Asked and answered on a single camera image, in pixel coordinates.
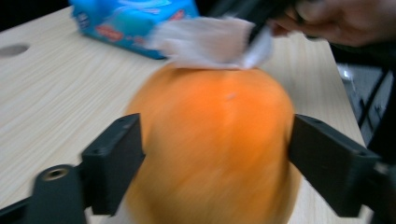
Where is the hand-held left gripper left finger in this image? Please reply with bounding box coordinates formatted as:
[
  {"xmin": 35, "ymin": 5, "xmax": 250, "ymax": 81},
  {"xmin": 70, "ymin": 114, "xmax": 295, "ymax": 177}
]
[{"xmin": 80, "ymin": 113, "xmax": 147, "ymax": 217}]

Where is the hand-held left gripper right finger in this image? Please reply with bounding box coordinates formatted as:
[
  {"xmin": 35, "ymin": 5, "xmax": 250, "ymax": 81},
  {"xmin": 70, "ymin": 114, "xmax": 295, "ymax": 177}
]
[{"xmin": 287, "ymin": 113, "xmax": 383, "ymax": 218}]

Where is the white wet wipe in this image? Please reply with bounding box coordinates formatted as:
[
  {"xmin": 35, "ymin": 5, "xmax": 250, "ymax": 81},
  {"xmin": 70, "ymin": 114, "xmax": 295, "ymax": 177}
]
[{"xmin": 148, "ymin": 16, "xmax": 275, "ymax": 71}]

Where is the orange round fruit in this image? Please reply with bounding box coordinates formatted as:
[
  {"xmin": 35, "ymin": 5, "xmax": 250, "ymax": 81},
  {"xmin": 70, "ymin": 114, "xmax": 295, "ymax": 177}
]
[{"xmin": 123, "ymin": 63, "xmax": 303, "ymax": 224}]

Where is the blue wet wipes pack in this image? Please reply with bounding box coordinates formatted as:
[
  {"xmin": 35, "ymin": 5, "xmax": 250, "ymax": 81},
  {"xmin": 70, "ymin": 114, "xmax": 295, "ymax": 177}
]
[{"xmin": 68, "ymin": 0, "xmax": 201, "ymax": 61}]

